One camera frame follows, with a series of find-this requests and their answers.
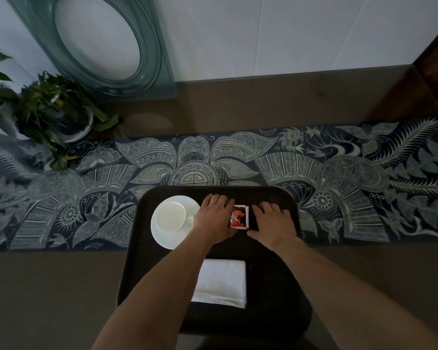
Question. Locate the person's right hand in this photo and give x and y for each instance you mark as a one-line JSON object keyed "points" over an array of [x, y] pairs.
{"points": [[273, 227]]}

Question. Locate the person's left hand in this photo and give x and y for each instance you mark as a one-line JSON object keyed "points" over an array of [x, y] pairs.
{"points": [[213, 222]]}

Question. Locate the white cup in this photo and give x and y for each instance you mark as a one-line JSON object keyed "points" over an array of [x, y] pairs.
{"points": [[169, 216]]}

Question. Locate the white saucer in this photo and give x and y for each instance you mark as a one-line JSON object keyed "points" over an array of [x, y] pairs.
{"points": [[164, 238]]}

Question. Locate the white napkin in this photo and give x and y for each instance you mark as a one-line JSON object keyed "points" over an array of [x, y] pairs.
{"points": [[222, 280]]}

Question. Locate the dark brown tray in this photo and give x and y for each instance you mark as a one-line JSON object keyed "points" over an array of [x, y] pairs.
{"points": [[270, 287]]}

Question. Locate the person's right forearm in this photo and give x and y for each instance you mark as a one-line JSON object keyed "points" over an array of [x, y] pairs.
{"points": [[350, 298]]}

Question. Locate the person's left forearm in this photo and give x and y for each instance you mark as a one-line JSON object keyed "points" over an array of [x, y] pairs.
{"points": [[157, 298]]}

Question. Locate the dark patterned table runner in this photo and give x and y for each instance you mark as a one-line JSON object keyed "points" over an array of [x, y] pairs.
{"points": [[350, 178]]}

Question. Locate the green glass panel round hole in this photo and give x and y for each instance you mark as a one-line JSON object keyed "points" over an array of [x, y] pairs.
{"points": [[157, 50]]}

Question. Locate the green potted plant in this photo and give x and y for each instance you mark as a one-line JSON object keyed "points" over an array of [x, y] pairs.
{"points": [[47, 105]]}

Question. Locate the tall white plant pot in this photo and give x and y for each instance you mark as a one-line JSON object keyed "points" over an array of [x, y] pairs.
{"points": [[0, 127]]}

